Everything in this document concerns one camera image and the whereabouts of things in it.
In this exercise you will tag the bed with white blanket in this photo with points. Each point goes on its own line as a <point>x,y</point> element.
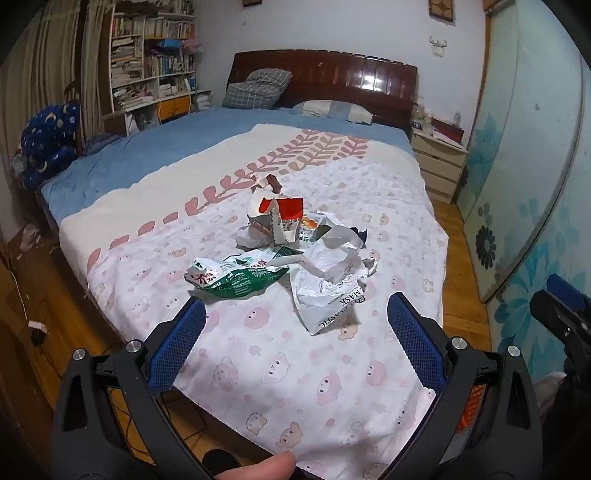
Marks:
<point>152,147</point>

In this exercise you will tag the red and white carton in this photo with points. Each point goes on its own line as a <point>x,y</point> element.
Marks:
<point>288,210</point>

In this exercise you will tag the red box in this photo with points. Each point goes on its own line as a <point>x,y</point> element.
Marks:
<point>450,131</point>

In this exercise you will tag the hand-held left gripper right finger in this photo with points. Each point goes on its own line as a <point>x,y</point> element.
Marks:
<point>418,341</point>

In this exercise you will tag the bed with patterned blanket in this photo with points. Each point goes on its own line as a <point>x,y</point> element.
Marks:
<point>258,360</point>

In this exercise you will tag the orange and green packet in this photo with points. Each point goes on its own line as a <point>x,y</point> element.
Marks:
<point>310,228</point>

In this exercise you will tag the grey plaid pillow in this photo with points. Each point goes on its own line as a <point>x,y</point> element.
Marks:
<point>256,90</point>

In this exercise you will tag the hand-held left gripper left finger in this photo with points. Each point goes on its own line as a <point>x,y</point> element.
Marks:
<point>178,344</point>

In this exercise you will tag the brown and white wrapper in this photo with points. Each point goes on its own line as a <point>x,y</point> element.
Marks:
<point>265,182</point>

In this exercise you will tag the dark wooden bed frame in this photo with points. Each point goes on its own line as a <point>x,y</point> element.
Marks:
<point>323,74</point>

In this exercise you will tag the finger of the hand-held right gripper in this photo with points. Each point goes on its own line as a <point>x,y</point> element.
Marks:
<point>561,314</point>

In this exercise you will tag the white bookshelf with books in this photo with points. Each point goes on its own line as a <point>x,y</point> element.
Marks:
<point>152,55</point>

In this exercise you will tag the beige striped curtain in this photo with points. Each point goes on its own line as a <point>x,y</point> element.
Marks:
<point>41,69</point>

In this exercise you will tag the person's left hand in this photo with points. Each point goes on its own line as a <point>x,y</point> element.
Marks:
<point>258,468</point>

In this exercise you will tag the clear bottles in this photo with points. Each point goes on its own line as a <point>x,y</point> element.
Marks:
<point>419,115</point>

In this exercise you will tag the crumpled white paper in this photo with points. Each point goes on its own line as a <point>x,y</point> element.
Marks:
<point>247,237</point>

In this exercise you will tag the white plastic bag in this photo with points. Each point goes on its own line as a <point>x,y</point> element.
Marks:
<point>323,286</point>

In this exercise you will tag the pink cloth scrap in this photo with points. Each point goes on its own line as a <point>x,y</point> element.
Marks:
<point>30,235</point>

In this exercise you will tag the cream nightstand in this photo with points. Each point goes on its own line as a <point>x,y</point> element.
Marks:
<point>436,161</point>

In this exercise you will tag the floral wardrobe door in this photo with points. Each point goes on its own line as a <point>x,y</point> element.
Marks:
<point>526,161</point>

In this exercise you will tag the wooden wall frame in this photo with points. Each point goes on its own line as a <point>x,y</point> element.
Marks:
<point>442,8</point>

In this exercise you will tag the green and white plastic packet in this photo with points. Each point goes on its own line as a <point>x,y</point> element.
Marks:
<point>235,279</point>

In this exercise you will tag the navy moon print cloth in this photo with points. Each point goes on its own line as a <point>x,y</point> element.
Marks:
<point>48,138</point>

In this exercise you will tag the white deer wall hook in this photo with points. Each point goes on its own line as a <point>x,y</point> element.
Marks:
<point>438,46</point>

